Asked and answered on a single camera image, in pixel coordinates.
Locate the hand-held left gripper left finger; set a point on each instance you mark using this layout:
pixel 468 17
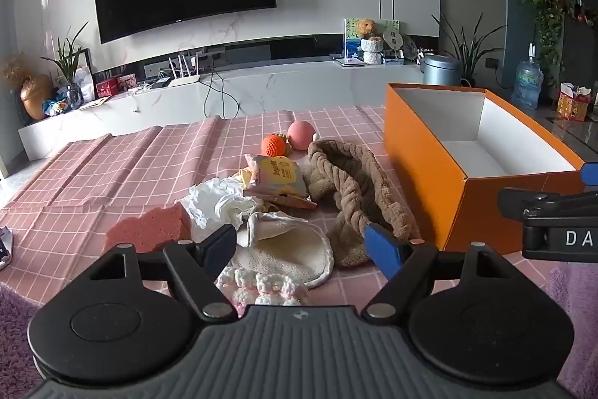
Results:
pixel 220 247

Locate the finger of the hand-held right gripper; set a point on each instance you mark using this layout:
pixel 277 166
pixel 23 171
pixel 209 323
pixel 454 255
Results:
pixel 537 203
pixel 591 174

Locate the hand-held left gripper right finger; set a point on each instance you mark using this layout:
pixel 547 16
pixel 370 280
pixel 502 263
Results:
pixel 383 250

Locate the thin white cloth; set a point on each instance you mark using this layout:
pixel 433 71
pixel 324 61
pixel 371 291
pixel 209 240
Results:
pixel 210 202

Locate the pink white crochet piece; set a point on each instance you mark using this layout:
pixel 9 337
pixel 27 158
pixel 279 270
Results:
pixel 261 287

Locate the brown twisted plush headband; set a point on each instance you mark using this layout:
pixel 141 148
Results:
pixel 355 188

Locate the cream towel mitt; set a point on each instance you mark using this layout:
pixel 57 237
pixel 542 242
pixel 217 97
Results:
pixel 289 254

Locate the pink sponge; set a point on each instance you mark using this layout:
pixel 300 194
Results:
pixel 149 226

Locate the yellow wipes packet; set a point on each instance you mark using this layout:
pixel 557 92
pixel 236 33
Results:
pixel 275 174

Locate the orange cardboard box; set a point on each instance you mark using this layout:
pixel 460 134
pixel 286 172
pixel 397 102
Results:
pixel 420 156

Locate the red gift bag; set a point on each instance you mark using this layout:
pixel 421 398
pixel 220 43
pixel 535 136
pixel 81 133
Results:
pixel 573 104

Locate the purple rug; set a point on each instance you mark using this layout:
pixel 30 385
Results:
pixel 579 310

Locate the blue water bottle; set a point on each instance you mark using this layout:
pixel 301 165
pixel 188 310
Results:
pixel 527 83

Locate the orange crochet fruit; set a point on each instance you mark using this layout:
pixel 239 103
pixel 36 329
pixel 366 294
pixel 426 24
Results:
pixel 274 145

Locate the pink checked tablecloth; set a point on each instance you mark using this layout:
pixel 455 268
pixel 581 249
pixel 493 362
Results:
pixel 117 165

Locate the pink ball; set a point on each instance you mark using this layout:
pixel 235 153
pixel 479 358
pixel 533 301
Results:
pixel 301 135

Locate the grey metal canister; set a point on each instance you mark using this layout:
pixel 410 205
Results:
pixel 441 71

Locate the white marble tv cabinet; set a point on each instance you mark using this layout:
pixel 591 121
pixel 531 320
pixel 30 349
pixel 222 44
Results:
pixel 280 90

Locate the green ivy plant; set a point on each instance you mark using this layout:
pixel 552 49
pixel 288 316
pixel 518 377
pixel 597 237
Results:
pixel 551 11

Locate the long leaf potted plant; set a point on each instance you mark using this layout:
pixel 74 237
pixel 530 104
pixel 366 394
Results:
pixel 467 48

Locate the white router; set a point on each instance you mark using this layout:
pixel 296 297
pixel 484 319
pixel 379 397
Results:
pixel 184 79

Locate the small black box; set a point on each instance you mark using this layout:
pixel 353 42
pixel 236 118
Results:
pixel 162 82

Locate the pink patterned box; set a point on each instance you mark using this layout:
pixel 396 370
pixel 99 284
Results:
pixel 126 82

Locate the paper sheet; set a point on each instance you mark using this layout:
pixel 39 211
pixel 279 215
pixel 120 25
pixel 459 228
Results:
pixel 96 101

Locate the flat tablet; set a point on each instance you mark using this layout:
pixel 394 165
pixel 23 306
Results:
pixel 349 61

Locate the red box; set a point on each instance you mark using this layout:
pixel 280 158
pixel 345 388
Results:
pixel 106 88

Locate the round white fan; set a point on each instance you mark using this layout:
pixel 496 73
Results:
pixel 393 40

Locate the blue green painting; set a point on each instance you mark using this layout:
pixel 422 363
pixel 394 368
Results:
pixel 351 39

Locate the blue snack bag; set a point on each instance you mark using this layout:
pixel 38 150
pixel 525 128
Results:
pixel 57 107

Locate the brown teddy bear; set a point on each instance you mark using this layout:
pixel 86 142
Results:
pixel 366 28

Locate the green plant in glass vase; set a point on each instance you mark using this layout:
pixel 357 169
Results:
pixel 70 67

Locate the gold vase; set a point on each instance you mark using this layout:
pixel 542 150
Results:
pixel 36 97

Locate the dried flowers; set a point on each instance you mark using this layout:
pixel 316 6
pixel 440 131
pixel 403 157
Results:
pixel 14 69

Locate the black picture frame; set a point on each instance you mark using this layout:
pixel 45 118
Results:
pixel 86 72

